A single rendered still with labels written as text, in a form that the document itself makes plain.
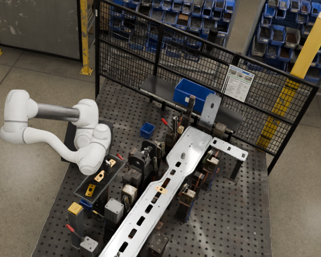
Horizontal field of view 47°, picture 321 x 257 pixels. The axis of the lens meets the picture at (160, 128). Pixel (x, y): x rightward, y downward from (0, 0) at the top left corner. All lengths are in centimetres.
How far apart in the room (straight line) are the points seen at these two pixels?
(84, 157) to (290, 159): 297
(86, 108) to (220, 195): 123
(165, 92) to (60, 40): 201
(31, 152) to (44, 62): 150
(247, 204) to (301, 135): 199
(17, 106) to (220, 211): 163
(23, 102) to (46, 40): 261
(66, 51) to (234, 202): 291
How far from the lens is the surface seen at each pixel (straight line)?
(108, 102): 349
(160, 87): 320
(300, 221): 402
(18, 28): 493
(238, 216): 293
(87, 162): 193
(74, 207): 226
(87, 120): 269
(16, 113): 231
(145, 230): 237
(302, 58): 279
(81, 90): 466
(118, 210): 230
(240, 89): 301
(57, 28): 471
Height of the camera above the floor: 310
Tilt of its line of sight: 47 degrees down
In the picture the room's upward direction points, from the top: 11 degrees clockwise
